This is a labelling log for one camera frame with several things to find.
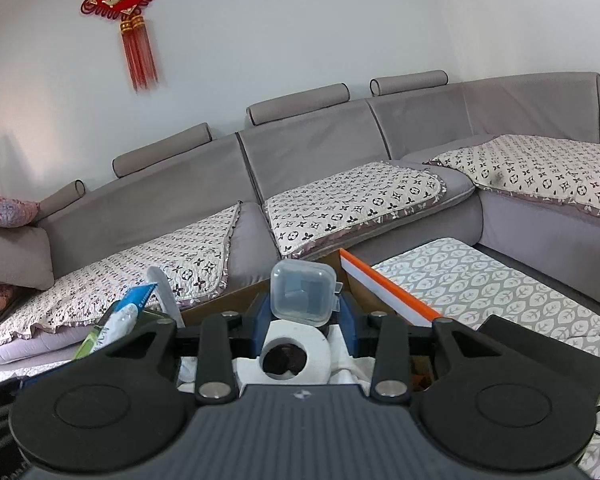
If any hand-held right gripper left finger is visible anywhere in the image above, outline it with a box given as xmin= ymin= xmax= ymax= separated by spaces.
xmin=105 ymin=292 xmax=276 ymax=407

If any grey wedge cushion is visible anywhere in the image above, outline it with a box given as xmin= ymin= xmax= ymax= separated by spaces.
xmin=0 ymin=225 xmax=56 ymax=291

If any white toilet paper roll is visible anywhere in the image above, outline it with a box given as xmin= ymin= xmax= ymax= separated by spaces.
xmin=259 ymin=317 xmax=332 ymax=386

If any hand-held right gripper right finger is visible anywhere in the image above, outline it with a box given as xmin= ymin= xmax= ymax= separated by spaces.
xmin=339 ymin=292 xmax=505 ymax=405

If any blue card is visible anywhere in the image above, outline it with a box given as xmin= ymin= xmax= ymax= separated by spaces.
xmin=112 ymin=282 xmax=159 ymax=316

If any green and white tube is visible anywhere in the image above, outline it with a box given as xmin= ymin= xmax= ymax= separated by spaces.
xmin=72 ymin=305 xmax=143 ymax=361

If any patterned quilted sofa cover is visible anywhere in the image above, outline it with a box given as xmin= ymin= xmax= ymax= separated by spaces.
xmin=0 ymin=202 xmax=243 ymax=346
xmin=262 ymin=161 xmax=446 ymax=261
xmin=425 ymin=134 xmax=600 ymax=226

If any white plastic stick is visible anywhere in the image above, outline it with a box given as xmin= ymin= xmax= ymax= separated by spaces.
xmin=145 ymin=266 xmax=183 ymax=328

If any small transparent plastic box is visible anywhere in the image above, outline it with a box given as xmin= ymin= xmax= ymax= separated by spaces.
xmin=270 ymin=259 xmax=345 ymax=322

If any leaf-print quilted desktop cloth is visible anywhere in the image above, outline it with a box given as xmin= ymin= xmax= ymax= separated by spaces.
xmin=370 ymin=237 xmax=600 ymax=480

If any orange cardboard box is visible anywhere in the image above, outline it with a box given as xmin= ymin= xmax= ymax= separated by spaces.
xmin=177 ymin=247 xmax=446 ymax=393

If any grey fabric sofa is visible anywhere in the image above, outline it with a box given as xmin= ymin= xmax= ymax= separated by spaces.
xmin=0 ymin=70 xmax=600 ymax=366

